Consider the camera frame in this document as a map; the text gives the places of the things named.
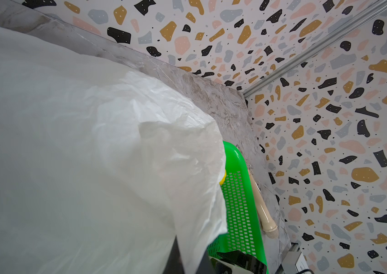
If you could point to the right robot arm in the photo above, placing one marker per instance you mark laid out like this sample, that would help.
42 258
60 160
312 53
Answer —
237 262

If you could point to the white plastic bag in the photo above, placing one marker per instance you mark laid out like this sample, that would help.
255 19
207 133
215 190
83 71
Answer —
102 168

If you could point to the green plastic basket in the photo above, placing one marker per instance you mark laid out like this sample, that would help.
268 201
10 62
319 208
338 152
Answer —
244 232

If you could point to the yellow lemon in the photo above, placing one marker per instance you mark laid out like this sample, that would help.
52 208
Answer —
223 178

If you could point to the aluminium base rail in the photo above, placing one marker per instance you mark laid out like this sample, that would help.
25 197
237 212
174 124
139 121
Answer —
294 262

